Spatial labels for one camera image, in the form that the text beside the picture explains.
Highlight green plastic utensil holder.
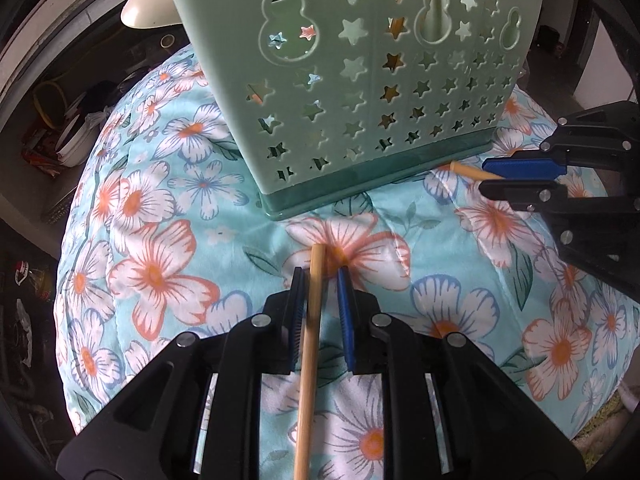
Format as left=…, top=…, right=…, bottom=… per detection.
left=174, top=0, right=542, bottom=219

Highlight wooden chopstick six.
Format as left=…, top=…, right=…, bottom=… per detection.
left=293, top=244, right=326, bottom=480

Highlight stacked white bowls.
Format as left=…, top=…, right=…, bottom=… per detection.
left=56, top=112, right=105, bottom=168

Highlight wooden chopstick five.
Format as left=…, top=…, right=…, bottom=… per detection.
left=449, top=162, right=501, bottom=181

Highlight beige soup spoon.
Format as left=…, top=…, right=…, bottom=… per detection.
left=120, top=0, right=181, bottom=29

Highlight wooden chopstick three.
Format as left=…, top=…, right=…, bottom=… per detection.
left=387, top=0, right=414, bottom=42

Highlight floral blue quilt cloth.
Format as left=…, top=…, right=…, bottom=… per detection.
left=54, top=49, right=639, bottom=436

